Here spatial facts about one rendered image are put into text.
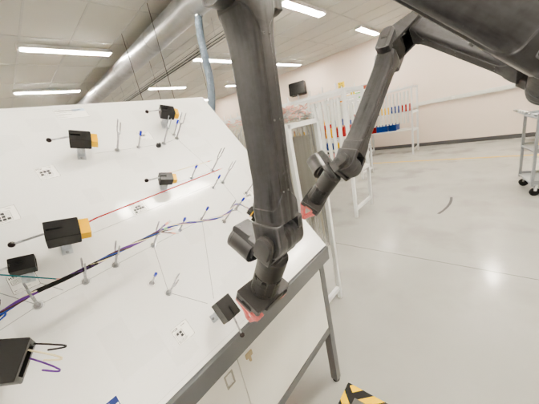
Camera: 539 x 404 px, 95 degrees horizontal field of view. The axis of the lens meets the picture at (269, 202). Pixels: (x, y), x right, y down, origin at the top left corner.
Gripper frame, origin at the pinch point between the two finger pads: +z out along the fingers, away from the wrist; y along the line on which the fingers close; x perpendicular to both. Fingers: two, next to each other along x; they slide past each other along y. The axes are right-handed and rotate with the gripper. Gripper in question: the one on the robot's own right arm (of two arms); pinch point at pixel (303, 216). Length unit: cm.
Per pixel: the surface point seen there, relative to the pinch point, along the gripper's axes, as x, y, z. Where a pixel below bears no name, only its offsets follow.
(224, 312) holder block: -3.2, 37.5, 12.5
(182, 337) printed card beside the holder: -9, 46, 22
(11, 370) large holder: -26, 70, 4
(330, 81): -178, -870, 176
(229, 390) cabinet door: 12, 45, 40
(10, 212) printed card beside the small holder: -65, 51, 12
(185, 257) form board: -24.2, 28.8, 18.8
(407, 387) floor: 97, -14, 71
